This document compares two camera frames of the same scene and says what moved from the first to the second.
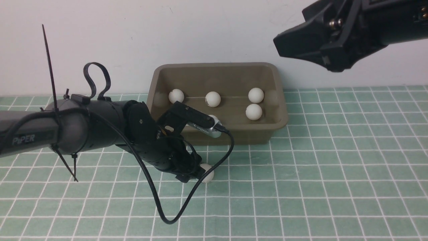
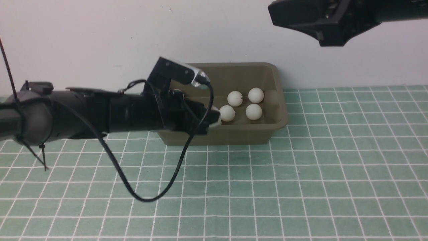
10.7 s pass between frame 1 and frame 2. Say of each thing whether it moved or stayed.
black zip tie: moved
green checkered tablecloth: stayed
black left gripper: moved
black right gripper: moved
